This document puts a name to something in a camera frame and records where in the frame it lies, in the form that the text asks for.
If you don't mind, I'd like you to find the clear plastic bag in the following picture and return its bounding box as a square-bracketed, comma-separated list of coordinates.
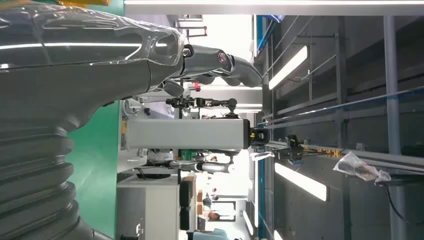
[332, 151, 392, 184]

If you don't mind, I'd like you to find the white ceiling light panel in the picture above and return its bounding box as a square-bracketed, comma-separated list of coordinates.
[273, 162, 328, 202]
[268, 45, 309, 91]

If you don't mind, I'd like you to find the grey machine stand with column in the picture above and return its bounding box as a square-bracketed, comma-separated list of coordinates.
[118, 99, 271, 167]

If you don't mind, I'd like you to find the white cabinet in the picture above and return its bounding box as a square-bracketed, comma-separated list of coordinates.
[116, 175, 182, 240]

